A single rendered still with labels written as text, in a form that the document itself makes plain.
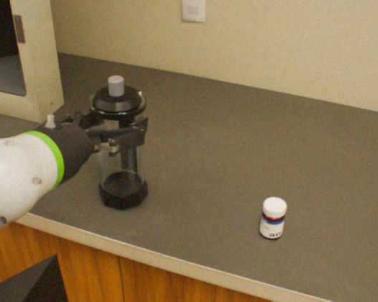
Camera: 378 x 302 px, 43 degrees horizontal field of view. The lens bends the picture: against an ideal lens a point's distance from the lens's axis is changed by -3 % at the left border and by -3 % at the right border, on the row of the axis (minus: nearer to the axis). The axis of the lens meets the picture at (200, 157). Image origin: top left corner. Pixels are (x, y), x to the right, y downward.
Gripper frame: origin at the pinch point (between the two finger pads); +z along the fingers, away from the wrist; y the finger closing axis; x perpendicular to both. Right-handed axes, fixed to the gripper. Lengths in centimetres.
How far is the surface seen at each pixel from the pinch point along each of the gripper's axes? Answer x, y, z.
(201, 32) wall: -13, 3, 59
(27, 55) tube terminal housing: -6.5, 33.1, 16.7
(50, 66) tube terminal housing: -2.7, 32.4, 25.8
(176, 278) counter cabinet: 29.3, -15.8, -1.2
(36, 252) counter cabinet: 35.5, 19.4, 1.5
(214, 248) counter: 19.7, -22.8, -2.2
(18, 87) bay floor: 3.8, 40.8, 23.5
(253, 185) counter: 13.4, -25.2, 17.4
